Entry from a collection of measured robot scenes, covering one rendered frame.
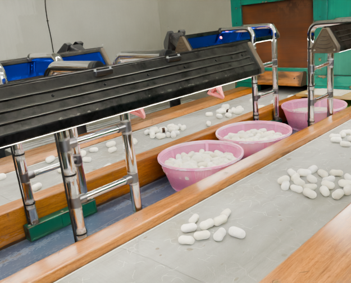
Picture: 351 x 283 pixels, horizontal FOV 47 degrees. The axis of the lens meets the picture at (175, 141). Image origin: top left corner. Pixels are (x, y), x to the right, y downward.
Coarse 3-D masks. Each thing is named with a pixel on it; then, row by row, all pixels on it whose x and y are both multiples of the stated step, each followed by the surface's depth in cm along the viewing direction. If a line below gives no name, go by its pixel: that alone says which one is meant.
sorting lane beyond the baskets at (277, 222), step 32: (288, 160) 118; (320, 160) 116; (224, 192) 102; (256, 192) 100; (288, 192) 98; (320, 192) 96; (160, 224) 88; (224, 224) 86; (256, 224) 85; (288, 224) 83; (320, 224) 82; (128, 256) 78; (160, 256) 77; (192, 256) 76; (224, 256) 75; (256, 256) 74; (288, 256) 73
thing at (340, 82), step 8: (240, 80) 231; (248, 80) 228; (320, 80) 197; (336, 80) 191; (344, 80) 188; (264, 88) 232; (272, 88) 230; (280, 88) 227; (288, 88) 225; (296, 88) 223; (304, 88) 220; (320, 88) 198; (336, 88) 192; (344, 88) 189
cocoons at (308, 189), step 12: (348, 132) 135; (348, 144) 123; (300, 168) 106; (312, 168) 106; (288, 180) 102; (300, 180) 99; (312, 180) 100; (324, 180) 98; (348, 180) 97; (300, 192) 96; (312, 192) 93; (324, 192) 93; (336, 192) 91; (348, 192) 92; (192, 216) 87; (228, 216) 88; (192, 228) 83; (204, 228) 83; (180, 240) 79; (192, 240) 79; (216, 240) 79
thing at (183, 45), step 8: (208, 32) 159; (216, 32) 161; (256, 32) 178; (264, 32) 181; (184, 40) 148; (192, 40) 151; (200, 40) 154; (208, 40) 157; (216, 40) 159; (224, 40) 162; (232, 40) 165; (240, 40) 168; (256, 40) 176; (264, 40) 180; (176, 48) 152; (184, 48) 149; (192, 48) 149; (200, 48) 152
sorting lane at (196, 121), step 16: (272, 96) 209; (192, 128) 164; (96, 144) 154; (144, 144) 148; (160, 144) 146; (96, 160) 136; (112, 160) 135; (16, 176) 128; (48, 176) 125; (0, 192) 117; (16, 192) 115
